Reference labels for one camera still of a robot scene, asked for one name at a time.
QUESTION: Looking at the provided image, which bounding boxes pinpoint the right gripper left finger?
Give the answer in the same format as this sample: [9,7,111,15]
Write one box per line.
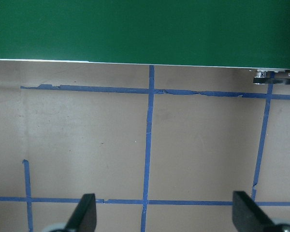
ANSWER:
[64,193,97,232]

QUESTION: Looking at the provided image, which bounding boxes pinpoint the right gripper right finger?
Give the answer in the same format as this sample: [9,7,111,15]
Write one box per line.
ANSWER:
[232,191,278,232]

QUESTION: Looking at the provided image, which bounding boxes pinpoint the green conveyor belt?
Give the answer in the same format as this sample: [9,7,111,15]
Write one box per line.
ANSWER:
[0,0,290,70]

